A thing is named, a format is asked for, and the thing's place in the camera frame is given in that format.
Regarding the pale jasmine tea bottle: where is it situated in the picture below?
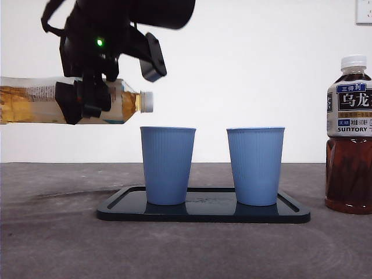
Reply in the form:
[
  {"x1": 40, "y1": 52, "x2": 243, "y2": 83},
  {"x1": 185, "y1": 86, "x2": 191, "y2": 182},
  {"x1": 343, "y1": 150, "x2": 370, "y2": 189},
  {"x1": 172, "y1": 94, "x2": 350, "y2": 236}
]
[{"x1": 0, "y1": 76, "x2": 154, "y2": 126}]

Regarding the white wall socket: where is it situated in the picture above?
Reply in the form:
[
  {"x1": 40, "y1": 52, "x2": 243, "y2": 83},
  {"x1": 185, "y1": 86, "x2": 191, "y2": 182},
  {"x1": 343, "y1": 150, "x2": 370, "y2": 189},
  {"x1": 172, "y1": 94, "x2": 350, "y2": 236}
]
[{"x1": 356, "y1": 0, "x2": 372, "y2": 25}]

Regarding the dark rectangular tray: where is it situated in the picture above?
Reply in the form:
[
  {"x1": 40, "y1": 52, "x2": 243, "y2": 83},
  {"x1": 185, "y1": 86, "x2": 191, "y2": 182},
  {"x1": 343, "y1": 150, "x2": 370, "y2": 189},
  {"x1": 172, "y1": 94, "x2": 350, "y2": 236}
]
[{"x1": 96, "y1": 186, "x2": 312, "y2": 224}]

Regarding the dark oolong tea bottle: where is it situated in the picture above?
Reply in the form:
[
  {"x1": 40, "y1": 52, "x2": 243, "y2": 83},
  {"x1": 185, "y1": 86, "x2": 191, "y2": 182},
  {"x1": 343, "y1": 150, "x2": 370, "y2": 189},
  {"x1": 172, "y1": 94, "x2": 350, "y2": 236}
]
[{"x1": 324, "y1": 54, "x2": 372, "y2": 215}]

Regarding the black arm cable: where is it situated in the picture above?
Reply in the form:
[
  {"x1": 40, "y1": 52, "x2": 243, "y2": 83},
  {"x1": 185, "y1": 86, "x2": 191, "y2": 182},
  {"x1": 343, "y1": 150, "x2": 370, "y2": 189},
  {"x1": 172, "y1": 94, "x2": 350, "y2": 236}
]
[{"x1": 40, "y1": 0, "x2": 69, "y2": 37}]

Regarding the blue ribbed plastic cup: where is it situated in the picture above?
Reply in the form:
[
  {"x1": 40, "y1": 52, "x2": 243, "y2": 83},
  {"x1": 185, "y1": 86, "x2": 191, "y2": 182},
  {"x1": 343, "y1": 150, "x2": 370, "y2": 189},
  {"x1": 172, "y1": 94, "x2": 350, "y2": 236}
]
[
  {"x1": 139, "y1": 126, "x2": 197, "y2": 206},
  {"x1": 226, "y1": 126, "x2": 286, "y2": 207}
]

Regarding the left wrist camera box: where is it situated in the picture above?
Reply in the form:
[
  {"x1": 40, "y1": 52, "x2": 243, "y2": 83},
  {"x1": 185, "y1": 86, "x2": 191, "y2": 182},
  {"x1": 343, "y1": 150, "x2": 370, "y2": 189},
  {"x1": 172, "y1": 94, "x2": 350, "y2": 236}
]
[{"x1": 138, "y1": 31, "x2": 168, "y2": 83}]

